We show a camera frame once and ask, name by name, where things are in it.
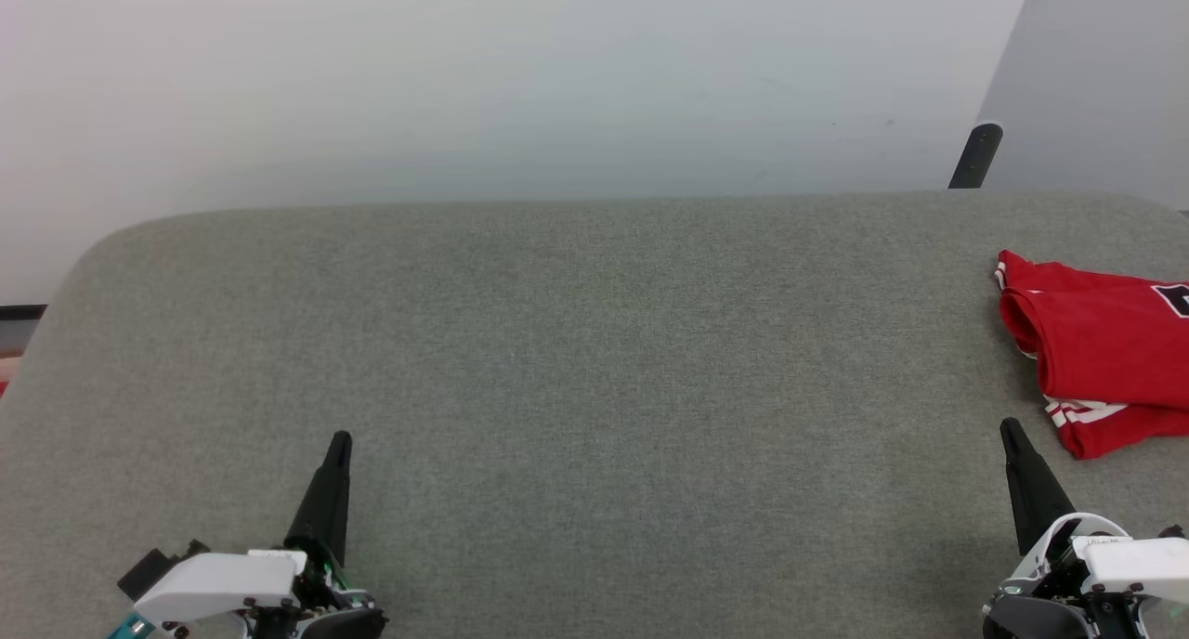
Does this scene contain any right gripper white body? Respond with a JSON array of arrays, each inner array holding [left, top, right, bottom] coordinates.
[[983, 514, 1189, 639]]

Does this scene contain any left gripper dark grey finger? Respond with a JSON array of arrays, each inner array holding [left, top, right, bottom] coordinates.
[[283, 431, 354, 570]]

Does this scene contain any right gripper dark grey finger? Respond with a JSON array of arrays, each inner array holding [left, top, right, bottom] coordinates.
[[1000, 418, 1077, 556]]

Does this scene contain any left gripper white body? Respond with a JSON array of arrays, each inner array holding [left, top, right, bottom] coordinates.
[[133, 548, 386, 639]]

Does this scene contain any red and white basketball jersey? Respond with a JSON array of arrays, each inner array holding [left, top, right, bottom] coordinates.
[[994, 249, 1189, 461]]

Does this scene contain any black round post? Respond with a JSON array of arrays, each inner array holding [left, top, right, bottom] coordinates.
[[948, 124, 1004, 190]]

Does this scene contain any grey wall panel with screws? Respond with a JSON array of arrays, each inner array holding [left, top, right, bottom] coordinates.
[[980, 0, 1189, 211]]

